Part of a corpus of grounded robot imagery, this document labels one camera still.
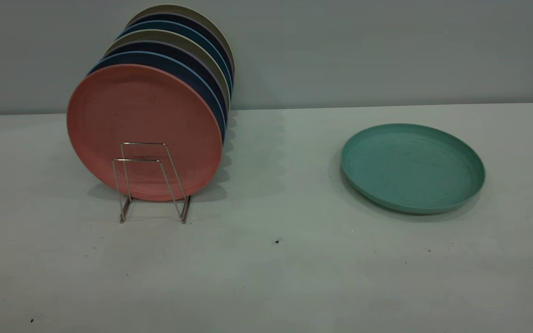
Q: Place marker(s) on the green round plate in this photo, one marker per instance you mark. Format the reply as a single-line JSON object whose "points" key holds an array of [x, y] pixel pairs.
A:
{"points": [[410, 166]]}

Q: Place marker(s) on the pink round plate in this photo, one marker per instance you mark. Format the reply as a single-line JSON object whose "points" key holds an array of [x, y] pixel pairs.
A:
{"points": [[132, 111]]}

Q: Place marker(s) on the beige round plate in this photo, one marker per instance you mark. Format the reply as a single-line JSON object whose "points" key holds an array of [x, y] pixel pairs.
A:
{"points": [[164, 35], [174, 8]]}

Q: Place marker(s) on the teal blue round plate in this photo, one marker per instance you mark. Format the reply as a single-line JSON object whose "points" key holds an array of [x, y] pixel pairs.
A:
{"points": [[174, 26]]}

